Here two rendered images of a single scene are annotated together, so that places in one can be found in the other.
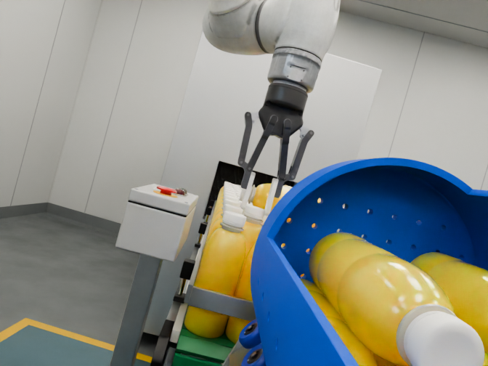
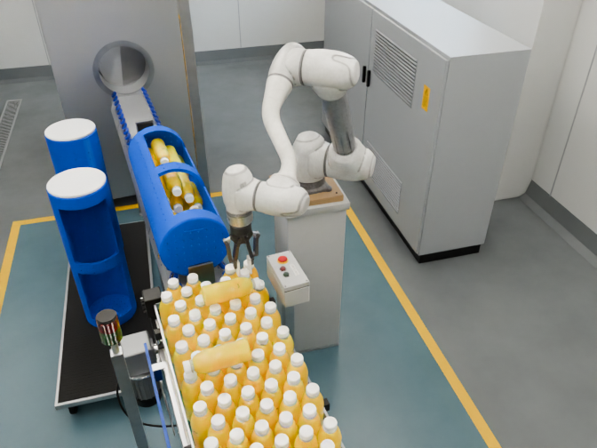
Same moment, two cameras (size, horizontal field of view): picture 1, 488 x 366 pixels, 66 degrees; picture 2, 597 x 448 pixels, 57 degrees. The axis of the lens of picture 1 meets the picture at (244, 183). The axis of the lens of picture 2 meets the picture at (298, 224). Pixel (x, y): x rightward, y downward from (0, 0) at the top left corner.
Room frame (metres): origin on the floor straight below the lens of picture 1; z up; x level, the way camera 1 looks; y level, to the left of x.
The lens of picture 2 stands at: (2.24, -0.33, 2.46)
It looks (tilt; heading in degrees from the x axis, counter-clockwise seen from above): 36 degrees down; 162
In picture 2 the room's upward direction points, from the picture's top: straight up
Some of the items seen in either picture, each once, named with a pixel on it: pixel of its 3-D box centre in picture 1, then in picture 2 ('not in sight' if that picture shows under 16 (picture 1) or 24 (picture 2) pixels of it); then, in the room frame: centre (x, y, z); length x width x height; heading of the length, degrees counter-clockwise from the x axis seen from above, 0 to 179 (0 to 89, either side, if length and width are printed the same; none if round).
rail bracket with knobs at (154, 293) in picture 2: not in sight; (155, 303); (0.57, -0.37, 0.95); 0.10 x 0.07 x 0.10; 93
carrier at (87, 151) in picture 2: not in sight; (87, 194); (-0.95, -0.66, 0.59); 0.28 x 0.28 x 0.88
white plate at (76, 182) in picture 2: not in sight; (76, 181); (-0.33, -0.63, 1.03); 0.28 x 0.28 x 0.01
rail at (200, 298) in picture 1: (311, 326); not in sight; (0.59, -0.17, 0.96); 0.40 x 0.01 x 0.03; 93
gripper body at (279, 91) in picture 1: (282, 112); (241, 231); (0.69, -0.03, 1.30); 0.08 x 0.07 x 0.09; 93
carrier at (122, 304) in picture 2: not in sight; (95, 252); (-0.33, -0.63, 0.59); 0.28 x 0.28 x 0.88
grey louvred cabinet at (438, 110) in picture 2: not in sight; (395, 101); (-1.35, 1.65, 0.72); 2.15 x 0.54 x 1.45; 177
